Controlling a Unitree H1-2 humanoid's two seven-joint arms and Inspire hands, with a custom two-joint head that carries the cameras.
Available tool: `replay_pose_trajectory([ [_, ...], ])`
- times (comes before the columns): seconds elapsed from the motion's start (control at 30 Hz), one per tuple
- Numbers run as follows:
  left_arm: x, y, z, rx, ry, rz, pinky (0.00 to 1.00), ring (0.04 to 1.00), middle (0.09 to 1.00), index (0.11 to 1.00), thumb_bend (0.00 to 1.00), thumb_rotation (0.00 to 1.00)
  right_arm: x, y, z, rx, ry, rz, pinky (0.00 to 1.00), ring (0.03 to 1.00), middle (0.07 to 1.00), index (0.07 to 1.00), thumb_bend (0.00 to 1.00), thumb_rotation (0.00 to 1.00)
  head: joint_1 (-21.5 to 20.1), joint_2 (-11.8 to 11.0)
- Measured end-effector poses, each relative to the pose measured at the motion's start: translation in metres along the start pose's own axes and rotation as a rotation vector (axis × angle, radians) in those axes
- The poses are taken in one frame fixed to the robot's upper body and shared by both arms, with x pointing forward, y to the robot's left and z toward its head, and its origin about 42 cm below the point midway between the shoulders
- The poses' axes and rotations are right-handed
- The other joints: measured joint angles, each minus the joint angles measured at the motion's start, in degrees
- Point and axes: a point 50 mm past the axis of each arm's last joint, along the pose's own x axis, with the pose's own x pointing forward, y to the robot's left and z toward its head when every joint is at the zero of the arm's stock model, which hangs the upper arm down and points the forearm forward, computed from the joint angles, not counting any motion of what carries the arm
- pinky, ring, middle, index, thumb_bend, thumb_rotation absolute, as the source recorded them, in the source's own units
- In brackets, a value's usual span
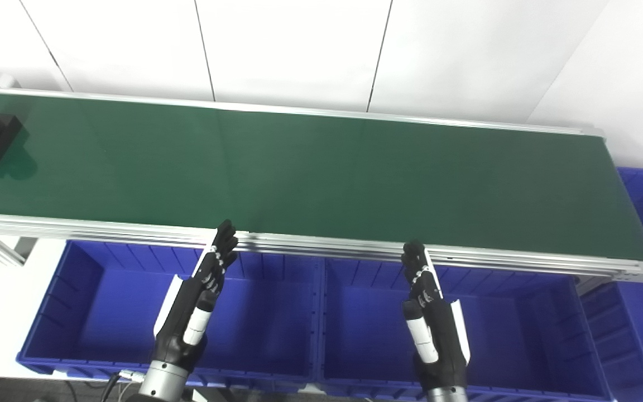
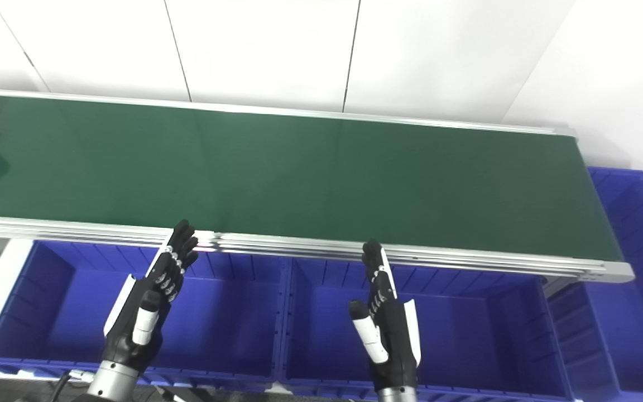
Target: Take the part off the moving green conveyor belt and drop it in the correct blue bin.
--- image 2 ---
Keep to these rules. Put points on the green conveyor belt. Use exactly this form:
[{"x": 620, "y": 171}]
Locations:
[
  {"x": 466, "y": 259},
  {"x": 299, "y": 178}
]

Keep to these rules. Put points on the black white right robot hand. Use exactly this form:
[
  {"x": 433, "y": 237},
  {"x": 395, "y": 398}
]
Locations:
[{"x": 394, "y": 340}]

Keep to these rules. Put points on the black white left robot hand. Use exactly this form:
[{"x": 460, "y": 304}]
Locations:
[{"x": 132, "y": 312}]

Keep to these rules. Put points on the blue plastic bin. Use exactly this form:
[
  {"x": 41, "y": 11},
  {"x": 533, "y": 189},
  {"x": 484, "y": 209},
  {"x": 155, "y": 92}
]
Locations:
[
  {"x": 634, "y": 312},
  {"x": 466, "y": 335},
  {"x": 221, "y": 324}
]

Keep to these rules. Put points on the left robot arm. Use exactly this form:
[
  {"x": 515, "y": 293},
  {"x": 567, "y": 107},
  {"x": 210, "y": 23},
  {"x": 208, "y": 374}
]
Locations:
[{"x": 112, "y": 382}]

